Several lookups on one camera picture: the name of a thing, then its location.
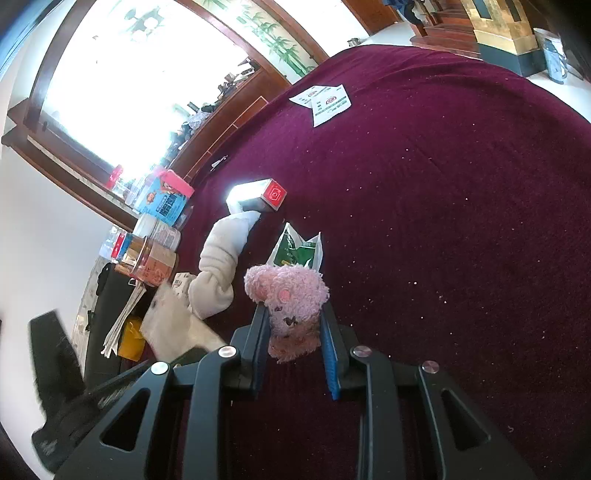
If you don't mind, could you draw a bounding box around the white bucket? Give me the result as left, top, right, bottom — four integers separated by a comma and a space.
533, 27, 570, 85

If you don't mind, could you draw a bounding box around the orange snack jar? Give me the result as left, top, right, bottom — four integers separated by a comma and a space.
129, 236, 179, 285

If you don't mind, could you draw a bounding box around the wooden sideboard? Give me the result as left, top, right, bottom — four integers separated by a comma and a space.
171, 69, 293, 183

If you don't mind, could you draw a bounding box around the green and white packet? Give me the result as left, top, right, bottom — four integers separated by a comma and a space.
270, 223, 323, 271

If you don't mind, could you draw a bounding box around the red print plastic bag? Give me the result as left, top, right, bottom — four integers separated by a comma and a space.
141, 281, 228, 361

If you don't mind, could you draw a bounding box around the rolled white sock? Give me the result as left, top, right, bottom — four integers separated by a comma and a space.
187, 211, 262, 320

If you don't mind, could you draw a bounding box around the gold pillar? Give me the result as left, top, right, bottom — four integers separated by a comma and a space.
462, 0, 552, 77

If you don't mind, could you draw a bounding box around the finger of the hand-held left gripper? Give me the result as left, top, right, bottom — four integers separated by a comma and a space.
88, 345, 221, 402

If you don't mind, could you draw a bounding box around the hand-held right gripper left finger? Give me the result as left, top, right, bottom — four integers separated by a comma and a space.
55, 302, 271, 480

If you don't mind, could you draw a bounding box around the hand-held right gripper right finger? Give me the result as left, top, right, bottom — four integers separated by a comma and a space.
321, 300, 539, 480

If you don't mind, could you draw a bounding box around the small patterned box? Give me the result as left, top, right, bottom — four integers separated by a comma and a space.
172, 272, 198, 296

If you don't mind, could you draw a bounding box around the black bag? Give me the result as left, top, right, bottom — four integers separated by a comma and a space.
83, 261, 139, 379

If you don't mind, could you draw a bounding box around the white lidded jar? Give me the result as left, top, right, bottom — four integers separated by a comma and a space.
134, 213, 182, 250

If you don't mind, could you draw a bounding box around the maroon tablecloth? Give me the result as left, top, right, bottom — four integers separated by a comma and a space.
175, 44, 591, 480

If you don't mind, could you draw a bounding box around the red and white box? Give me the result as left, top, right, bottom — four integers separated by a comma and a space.
226, 179, 286, 214

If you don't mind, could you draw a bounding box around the red lid snack jar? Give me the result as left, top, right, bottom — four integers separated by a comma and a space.
99, 226, 139, 265

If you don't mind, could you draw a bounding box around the blue label snack tub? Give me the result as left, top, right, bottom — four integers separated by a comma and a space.
134, 168, 195, 229

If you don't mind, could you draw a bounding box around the pink plush toy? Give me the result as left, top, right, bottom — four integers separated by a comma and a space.
244, 264, 330, 366

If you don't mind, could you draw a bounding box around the white printed card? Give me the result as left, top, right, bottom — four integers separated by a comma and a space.
310, 92, 352, 128
288, 84, 345, 110

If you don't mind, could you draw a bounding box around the stack of papers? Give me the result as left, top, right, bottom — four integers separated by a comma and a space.
100, 285, 147, 360

